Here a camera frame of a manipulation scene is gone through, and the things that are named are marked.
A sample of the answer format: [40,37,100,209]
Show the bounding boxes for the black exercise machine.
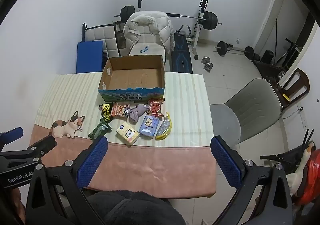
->
[252,38,300,83]

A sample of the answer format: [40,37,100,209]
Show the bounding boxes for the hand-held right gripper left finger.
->
[25,136,109,225]

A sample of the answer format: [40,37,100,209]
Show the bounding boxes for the orange panda snack packet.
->
[110,103,130,118]

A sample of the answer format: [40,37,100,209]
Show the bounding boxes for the blue folded mat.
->
[76,40,104,74]

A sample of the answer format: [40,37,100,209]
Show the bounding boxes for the white quilted chair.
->
[82,23,121,59]

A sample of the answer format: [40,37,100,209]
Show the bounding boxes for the beige upholstered chair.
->
[129,43,167,64]

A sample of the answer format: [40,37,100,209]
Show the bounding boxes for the brown wooden chair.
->
[276,68,310,111]

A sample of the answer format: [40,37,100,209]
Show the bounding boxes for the black speaker box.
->
[261,50,274,64]

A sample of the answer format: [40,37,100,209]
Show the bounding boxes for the blue tissue pack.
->
[139,114,160,138]

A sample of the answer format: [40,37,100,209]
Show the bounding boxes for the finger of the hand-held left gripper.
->
[0,127,24,152]
[25,136,57,160]

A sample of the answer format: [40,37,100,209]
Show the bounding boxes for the black floor cable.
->
[282,107,304,118]

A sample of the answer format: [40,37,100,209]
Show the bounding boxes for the white puffer jacket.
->
[123,11,175,53]

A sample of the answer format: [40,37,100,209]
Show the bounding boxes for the white goose plush toy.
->
[285,145,314,198]

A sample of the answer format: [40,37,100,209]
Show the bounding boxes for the green wipes packet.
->
[88,118,113,140]

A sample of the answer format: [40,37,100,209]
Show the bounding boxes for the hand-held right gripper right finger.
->
[210,136,293,225]

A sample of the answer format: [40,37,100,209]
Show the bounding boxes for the red bag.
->
[292,149,320,207]

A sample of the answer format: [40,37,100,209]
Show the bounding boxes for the black and blue weight bench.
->
[171,34,193,74]

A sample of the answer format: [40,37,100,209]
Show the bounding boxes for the purple cloth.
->
[127,104,150,124]

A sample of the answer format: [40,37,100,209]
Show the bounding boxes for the short barbell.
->
[215,41,255,59]

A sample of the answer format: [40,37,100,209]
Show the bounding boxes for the cardboard box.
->
[98,55,166,103]

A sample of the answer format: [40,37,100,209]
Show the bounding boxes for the barbell with black plates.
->
[114,5,222,31]

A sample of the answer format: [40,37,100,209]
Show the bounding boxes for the yellow banana-shaped pouch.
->
[155,112,172,140]

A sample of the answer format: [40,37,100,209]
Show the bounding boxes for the yellow tissue box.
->
[116,124,140,146]

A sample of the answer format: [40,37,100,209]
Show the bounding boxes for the red snack packet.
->
[149,99,165,117]

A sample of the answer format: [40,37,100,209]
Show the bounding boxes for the black shoe wipes packet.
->
[99,102,113,123]

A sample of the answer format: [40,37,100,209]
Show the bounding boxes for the black metal frame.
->
[260,145,305,173]

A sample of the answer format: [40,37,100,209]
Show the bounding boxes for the black antenna device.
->
[302,128,316,151]

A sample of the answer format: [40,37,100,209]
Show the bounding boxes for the person's black fleece clothing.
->
[85,190,187,225]

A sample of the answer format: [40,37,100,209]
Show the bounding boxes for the striped pink tablecloth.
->
[29,72,217,199]

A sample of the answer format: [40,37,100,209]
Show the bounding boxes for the grey shell chair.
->
[209,78,283,148]

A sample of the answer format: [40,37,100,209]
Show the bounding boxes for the white barbell rack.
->
[136,0,209,60]

